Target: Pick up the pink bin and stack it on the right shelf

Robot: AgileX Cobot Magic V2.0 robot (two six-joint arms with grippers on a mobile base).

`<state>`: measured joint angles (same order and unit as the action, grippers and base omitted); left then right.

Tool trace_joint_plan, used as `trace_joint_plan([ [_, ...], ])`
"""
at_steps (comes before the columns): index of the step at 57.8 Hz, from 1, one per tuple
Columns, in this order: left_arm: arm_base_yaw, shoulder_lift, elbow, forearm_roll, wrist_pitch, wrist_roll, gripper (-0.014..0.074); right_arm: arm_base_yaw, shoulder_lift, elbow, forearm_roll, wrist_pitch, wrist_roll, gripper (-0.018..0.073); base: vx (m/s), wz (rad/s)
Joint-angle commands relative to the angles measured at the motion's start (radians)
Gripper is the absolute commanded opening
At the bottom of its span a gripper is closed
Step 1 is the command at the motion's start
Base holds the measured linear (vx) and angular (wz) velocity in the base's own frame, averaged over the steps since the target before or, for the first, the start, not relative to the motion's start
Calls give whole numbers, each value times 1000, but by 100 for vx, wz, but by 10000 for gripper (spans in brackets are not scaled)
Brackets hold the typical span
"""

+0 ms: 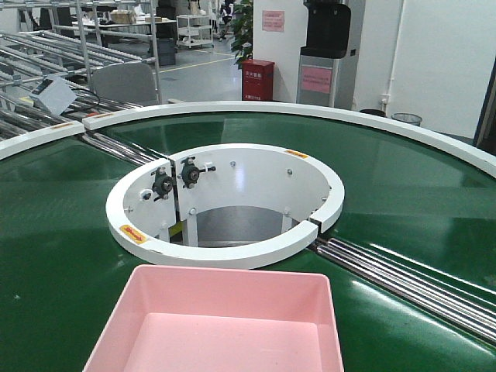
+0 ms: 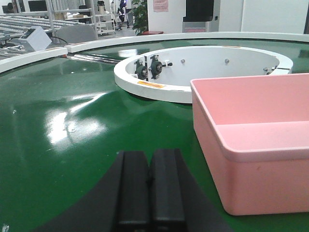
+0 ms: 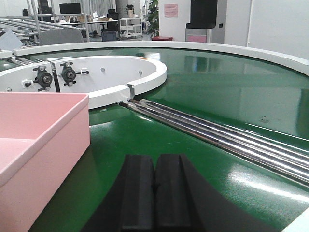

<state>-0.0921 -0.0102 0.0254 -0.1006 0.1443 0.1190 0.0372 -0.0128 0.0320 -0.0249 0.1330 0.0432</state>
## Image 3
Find metal roller rack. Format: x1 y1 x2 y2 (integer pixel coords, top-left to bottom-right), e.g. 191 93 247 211
0 0 90 45

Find green curved conveyor belt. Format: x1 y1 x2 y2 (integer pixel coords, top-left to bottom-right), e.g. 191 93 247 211
0 47 309 232

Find red fire extinguisher box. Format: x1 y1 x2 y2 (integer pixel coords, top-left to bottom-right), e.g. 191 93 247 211
151 36 173 41

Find black computer monitor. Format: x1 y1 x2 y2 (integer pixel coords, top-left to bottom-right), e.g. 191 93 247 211
59 3 82 14

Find green potted plant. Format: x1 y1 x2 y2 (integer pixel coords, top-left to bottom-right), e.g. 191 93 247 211
147 0 159 38

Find white inner conveyor hub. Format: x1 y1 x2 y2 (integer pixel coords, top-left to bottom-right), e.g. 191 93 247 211
0 55 167 109

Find black and silver kiosk machine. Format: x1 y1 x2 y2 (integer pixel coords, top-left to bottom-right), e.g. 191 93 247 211
185 0 227 44

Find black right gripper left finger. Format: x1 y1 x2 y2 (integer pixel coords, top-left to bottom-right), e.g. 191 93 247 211
120 155 154 230

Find steel transfer rollers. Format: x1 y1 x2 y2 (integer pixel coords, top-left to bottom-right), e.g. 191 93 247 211
123 99 309 186

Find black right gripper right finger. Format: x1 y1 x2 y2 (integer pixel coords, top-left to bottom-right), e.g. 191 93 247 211
155 154 201 230

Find pink plastic bin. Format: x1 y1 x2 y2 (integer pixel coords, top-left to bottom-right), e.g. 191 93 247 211
0 92 90 232

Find white outer conveyor rim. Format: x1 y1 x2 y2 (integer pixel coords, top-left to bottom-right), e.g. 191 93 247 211
13 41 309 76

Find white wheeled cart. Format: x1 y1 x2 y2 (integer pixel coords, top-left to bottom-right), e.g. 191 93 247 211
119 17 143 39

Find pink wall notice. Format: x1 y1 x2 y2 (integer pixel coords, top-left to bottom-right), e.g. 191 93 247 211
164 4 178 18

